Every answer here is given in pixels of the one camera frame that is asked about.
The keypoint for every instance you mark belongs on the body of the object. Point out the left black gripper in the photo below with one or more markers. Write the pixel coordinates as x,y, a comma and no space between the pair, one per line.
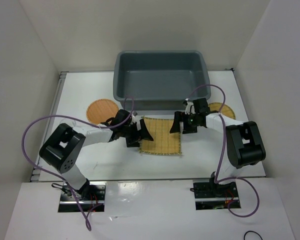
133,142

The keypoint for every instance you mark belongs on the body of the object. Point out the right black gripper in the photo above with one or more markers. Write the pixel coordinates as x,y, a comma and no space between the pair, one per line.
179,116

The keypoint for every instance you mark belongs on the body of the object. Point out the square bamboo mat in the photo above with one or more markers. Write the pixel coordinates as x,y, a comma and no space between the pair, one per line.
164,143

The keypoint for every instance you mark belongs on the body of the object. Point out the yellow round woven coaster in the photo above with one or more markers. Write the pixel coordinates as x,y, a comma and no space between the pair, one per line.
226,110

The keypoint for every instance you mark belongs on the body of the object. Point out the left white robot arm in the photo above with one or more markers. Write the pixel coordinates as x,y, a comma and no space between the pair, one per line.
63,147

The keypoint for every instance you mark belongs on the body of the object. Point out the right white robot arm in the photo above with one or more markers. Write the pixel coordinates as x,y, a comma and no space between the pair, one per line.
242,144

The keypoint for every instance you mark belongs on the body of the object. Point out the grey plastic bin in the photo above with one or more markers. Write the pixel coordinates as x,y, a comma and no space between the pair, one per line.
152,80

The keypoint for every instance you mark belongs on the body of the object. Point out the orange round woven coaster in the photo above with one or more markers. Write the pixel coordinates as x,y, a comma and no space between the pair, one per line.
101,110

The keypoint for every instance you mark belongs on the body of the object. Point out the clear plastic cup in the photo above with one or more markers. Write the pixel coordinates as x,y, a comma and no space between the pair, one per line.
70,122

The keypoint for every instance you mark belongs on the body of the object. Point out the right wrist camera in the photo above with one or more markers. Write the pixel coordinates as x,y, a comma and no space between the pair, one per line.
189,107

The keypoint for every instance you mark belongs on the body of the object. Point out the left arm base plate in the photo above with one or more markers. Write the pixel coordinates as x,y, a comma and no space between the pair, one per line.
94,201

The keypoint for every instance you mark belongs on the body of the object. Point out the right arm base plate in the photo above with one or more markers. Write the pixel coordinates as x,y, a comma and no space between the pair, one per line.
211,196

